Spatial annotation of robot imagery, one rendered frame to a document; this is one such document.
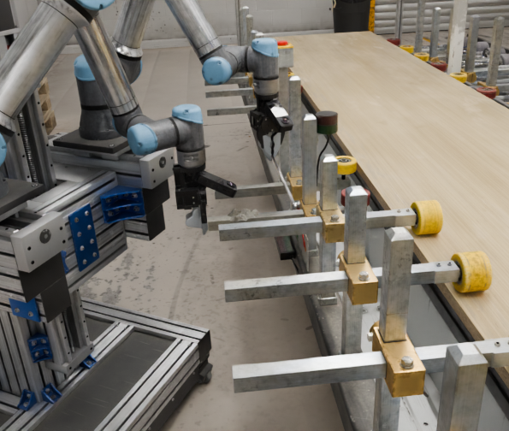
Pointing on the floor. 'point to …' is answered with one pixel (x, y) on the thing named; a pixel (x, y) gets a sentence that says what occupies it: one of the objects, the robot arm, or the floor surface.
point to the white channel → (457, 36)
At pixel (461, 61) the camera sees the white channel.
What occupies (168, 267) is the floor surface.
